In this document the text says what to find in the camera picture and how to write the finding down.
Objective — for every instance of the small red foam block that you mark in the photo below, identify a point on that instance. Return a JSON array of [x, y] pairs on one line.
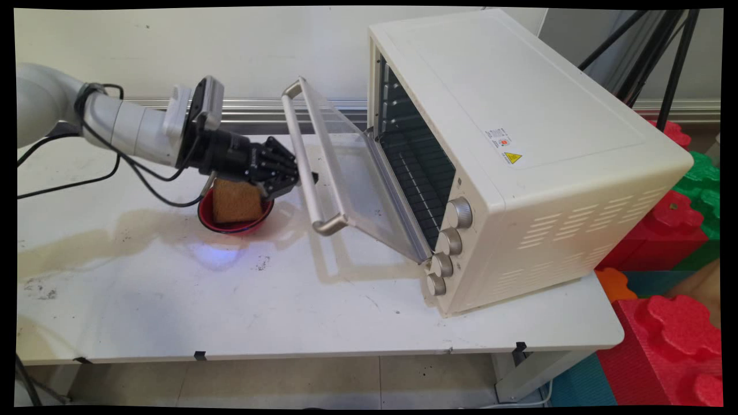
[[676, 134]]

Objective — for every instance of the green foam block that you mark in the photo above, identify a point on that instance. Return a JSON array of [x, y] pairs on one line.
[[703, 184]]

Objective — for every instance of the yellow warning sticker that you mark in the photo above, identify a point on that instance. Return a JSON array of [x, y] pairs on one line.
[[513, 158]]

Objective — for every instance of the red bowl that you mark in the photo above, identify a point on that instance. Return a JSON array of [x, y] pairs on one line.
[[236, 227]]

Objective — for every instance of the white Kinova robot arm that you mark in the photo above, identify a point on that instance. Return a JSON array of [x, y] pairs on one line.
[[115, 124]]

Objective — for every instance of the large red foam block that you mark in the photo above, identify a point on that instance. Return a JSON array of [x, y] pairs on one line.
[[669, 351]]

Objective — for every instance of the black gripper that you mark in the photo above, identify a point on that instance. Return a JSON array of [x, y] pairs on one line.
[[228, 155]]

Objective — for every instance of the white table leg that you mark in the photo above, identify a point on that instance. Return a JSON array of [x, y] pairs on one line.
[[530, 374]]

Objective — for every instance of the brown bread slice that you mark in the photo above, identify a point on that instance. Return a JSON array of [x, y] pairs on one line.
[[236, 204]]

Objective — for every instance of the teal foam floor mat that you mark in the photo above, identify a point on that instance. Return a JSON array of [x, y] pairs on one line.
[[582, 383]]

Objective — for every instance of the orange foam block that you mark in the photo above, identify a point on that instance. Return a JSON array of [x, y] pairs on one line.
[[614, 284]]

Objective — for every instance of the aluminium wall rail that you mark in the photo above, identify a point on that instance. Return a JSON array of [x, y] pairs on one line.
[[253, 109]]

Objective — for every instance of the cream toaster oven body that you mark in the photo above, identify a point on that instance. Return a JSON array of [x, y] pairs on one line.
[[519, 86]]

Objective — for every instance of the large silver oven knob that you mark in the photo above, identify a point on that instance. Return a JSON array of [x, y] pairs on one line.
[[459, 213]]

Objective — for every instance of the black tripod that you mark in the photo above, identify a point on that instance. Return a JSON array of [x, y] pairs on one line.
[[674, 63]]

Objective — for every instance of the white label sticker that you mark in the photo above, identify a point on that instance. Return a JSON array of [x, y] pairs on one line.
[[498, 138]]

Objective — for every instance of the teal foam block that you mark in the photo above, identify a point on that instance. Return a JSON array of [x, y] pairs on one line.
[[651, 282]]

